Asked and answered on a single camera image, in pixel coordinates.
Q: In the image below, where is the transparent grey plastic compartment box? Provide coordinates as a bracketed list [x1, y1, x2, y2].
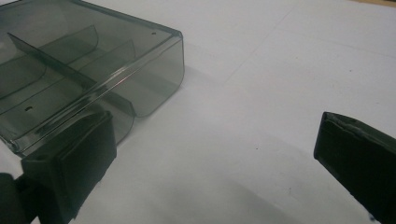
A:
[0, 0, 186, 157]

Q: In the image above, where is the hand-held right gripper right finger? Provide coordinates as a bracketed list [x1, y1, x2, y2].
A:
[313, 111, 396, 224]

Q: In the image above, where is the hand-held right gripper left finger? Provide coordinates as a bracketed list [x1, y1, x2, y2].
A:
[21, 110, 118, 224]

